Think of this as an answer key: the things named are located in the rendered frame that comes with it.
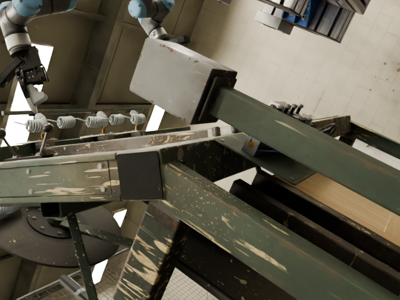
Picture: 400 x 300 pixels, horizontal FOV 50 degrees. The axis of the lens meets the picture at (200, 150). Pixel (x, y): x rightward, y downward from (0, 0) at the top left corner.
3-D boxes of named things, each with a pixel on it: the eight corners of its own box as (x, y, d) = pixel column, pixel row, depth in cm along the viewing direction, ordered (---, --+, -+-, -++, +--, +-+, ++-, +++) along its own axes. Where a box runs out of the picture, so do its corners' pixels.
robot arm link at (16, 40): (0, 37, 134) (10, 45, 142) (5, 50, 134) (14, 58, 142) (24, 30, 135) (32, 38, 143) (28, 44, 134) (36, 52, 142)
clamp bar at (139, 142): (237, 146, 150) (230, 78, 149) (18, 164, 209) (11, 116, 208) (248, 143, 159) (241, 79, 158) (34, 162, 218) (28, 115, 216)
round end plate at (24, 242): (49, 280, 199) (-48, 193, 230) (45, 289, 200) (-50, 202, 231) (149, 233, 268) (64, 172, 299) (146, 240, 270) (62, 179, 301)
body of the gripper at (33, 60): (44, 78, 134) (33, 42, 134) (16, 86, 133) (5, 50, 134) (50, 83, 142) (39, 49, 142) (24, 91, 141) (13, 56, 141)
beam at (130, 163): (165, 200, 87) (159, 148, 87) (119, 202, 93) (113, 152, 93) (352, 131, 279) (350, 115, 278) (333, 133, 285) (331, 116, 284)
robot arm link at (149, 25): (143, 6, 187) (133, 20, 193) (155, 25, 185) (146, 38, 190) (155, 7, 193) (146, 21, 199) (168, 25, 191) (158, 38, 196)
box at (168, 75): (216, 70, 79) (144, 35, 86) (193, 127, 83) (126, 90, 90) (242, 73, 89) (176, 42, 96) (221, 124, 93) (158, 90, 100)
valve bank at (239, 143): (322, 131, 96) (234, 88, 105) (294, 186, 100) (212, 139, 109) (358, 121, 139) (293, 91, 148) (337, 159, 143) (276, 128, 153)
